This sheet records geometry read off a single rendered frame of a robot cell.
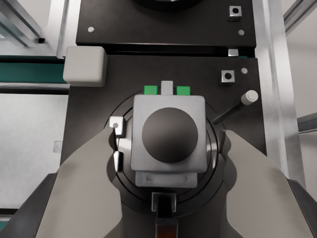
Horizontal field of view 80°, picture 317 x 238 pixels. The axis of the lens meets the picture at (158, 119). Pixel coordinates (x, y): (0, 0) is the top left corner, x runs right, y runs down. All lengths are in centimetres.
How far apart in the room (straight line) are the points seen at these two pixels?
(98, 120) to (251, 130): 18
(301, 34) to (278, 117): 25
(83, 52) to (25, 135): 16
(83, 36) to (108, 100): 10
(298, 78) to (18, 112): 48
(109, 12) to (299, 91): 35
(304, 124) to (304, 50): 20
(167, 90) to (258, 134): 14
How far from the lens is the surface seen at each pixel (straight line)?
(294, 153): 29
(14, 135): 35
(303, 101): 44
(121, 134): 19
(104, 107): 24
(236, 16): 30
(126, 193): 21
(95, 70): 24
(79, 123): 25
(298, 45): 48
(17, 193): 34
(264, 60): 30
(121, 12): 30
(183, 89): 17
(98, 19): 30
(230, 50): 28
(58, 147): 26
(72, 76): 25
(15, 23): 30
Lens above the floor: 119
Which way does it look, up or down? 78 degrees down
